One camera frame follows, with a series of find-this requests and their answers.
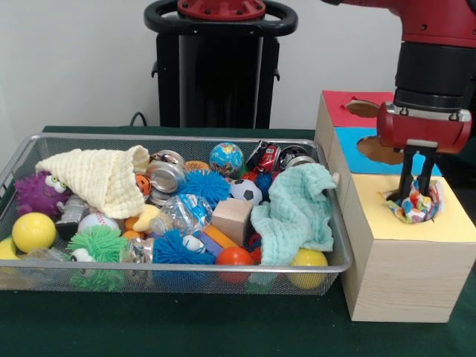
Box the green fuzzy toy with eyes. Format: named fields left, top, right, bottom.
left=67, top=227, right=131, bottom=292

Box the small baseball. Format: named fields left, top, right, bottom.
left=78, top=212, right=120, bottom=234

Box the blue spiky rubber ball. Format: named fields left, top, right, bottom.
left=177, top=170, right=231, bottom=209

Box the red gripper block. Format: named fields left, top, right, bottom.
left=376, top=103, right=473, bottom=203

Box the mint green cloth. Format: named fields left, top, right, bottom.
left=250, top=163, right=339, bottom=267

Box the small multicolour knotted cloth toy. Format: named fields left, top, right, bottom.
left=385, top=178, right=445, bottom=225

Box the cream knitted cloth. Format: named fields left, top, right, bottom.
left=36, top=146, right=152, bottom=219

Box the small soccer ball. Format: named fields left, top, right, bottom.
left=230, top=178, right=263, bottom=206

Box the purple spiky toy with eyes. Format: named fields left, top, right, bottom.
left=15, top=173, right=71, bottom=218

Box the dark green table cloth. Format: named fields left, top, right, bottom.
left=0, top=125, right=476, bottom=357

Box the orange ball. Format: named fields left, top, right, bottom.
left=216, top=247, right=254, bottom=283

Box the plain wooden block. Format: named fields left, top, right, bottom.
left=212, top=198, right=255, bottom=247

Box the yellow ball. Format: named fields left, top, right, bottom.
left=12, top=213, right=57, bottom=254
left=287, top=248, right=329, bottom=290

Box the wooden box with three holes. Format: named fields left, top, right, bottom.
left=315, top=91, right=476, bottom=324

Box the shallow clear mesh bin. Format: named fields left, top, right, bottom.
left=0, top=132, right=355, bottom=297

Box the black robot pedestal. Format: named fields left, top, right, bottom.
left=144, top=0, right=298, bottom=129

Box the globe print ball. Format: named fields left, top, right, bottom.
left=209, top=143, right=245, bottom=178

